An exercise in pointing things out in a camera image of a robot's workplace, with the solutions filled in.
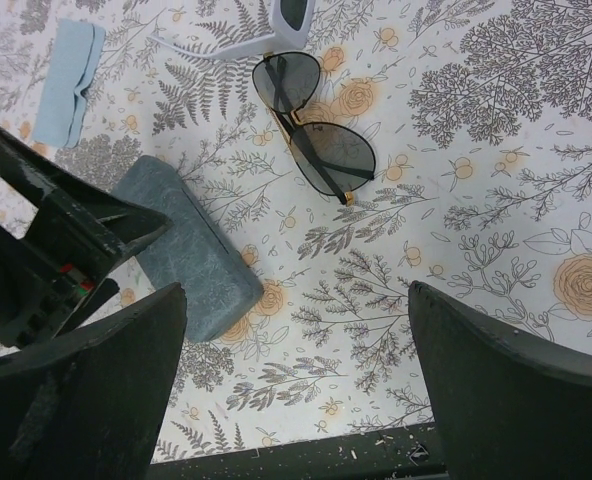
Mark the black aviator sunglasses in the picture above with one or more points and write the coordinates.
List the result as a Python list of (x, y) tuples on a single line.
[(334, 159)]

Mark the white frame sunglasses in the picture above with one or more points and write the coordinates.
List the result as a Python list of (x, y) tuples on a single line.
[(279, 26)]

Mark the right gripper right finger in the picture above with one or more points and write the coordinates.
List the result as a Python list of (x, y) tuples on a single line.
[(507, 404)]

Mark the floral patterned table mat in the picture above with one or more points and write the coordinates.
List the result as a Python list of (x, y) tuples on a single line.
[(480, 116)]

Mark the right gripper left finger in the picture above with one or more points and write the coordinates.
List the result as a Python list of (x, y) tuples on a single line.
[(90, 404)]

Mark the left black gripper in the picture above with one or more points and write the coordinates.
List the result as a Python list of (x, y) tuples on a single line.
[(50, 280)]

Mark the grey-blue glasses case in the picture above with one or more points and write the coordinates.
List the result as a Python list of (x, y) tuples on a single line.
[(220, 288)]

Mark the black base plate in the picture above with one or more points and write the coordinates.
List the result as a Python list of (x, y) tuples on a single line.
[(412, 452)]

